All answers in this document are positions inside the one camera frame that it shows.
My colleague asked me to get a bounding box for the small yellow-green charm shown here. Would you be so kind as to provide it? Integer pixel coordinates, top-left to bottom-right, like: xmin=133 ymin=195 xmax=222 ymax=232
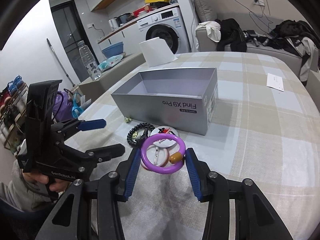
xmin=132 ymin=131 xmax=139 ymax=140

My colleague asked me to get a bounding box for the black bead bracelet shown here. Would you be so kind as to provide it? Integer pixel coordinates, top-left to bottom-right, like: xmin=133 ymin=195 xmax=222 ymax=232
xmin=126 ymin=122 xmax=156 ymax=148

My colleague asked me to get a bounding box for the white garment on sofa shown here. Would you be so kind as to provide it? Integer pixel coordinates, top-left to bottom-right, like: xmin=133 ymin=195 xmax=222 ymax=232
xmin=196 ymin=21 xmax=221 ymax=43

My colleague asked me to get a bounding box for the grey sofa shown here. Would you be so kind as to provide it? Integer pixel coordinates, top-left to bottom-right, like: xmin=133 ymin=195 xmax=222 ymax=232
xmin=197 ymin=0 xmax=311 ymax=77

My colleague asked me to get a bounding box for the purple bangle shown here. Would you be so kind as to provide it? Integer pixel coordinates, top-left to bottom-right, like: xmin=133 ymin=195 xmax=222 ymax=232
xmin=140 ymin=133 xmax=186 ymax=174

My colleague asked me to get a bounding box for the purple bag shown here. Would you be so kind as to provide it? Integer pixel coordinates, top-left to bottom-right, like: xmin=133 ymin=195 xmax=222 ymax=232
xmin=52 ymin=91 xmax=73 ymax=122

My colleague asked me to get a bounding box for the white paper slip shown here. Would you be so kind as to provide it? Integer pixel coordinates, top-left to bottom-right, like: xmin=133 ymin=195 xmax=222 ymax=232
xmin=266 ymin=73 xmax=284 ymax=92

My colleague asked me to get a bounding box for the grey phone box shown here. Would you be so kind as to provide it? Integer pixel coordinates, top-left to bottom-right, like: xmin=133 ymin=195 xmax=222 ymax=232
xmin=111 ymin=68 xmax=218 ymax=135

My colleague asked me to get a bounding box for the white washing machine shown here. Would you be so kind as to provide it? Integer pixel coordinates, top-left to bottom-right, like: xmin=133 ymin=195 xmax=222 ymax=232
xmin=137 ymin=7 xmax=190 ymax=54

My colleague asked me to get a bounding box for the blue plastic basin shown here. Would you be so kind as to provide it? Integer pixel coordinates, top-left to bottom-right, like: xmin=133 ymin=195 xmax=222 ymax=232
xmin=102 ymin=42 xmax=124 ymax=59

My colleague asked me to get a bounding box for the white red pin badge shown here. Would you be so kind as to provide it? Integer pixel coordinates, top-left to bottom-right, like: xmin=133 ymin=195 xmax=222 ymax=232
xmin=150 ymin=126 xmax=180 ymax=151

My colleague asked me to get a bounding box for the red rim pin badge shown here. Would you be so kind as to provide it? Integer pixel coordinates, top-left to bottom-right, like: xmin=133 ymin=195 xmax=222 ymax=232
xmin=146 ymin=145 xmax=170 ymax=167

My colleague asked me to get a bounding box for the white paper roll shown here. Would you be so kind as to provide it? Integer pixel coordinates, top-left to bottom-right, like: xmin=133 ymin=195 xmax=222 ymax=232
xmin=139 ymin=37 xmax=177 ymax=67

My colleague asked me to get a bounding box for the clear water bottle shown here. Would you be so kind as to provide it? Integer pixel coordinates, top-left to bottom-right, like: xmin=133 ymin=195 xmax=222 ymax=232
xmin=78 ymin=40 xmax=101 ymax=80

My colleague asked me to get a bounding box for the white kettle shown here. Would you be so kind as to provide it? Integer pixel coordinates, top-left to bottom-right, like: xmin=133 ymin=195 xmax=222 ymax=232
xmin=108 ymin=17 xmax=119 ymax=31

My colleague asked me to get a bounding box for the wet wipes pack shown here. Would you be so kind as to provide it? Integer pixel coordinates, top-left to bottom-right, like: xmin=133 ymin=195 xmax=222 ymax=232
xmin=98 ymin=54 xmax=124 ymax=72

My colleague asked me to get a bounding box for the shoe rack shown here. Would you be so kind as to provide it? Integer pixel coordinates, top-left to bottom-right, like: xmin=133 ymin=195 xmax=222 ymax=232
xmin=1 ymin=75 xmax=28 ymax=153

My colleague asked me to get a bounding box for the black jacket pile right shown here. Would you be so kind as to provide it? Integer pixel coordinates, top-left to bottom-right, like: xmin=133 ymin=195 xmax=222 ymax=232
xmin=268 ymin=20 xmax=319 ymax=55

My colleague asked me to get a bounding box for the grey pillow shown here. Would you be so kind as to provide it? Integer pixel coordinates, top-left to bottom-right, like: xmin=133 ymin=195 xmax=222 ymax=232
xmin=194 ymin=0 xmax=217 ymax=23

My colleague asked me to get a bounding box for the blue shopping bag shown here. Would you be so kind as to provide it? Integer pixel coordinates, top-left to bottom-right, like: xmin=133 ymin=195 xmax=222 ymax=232
xmin=72 ymin=92 xmax=92 ymax=118

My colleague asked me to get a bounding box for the grey side cabinet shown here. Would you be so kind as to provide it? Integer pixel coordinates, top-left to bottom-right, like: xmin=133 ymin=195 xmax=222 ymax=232
xmin=79 ymin=53 xmax=145 ymax=102

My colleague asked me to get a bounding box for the person's left hand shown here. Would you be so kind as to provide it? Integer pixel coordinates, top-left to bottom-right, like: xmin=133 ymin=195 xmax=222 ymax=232
xmin=22 ymin=171 xmax=70 ymax=193

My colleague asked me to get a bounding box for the black clothes pile left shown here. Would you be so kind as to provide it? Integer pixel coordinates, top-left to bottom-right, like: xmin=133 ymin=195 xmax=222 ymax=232
xmin=216 ymin=18 xmax=247 ymax=52

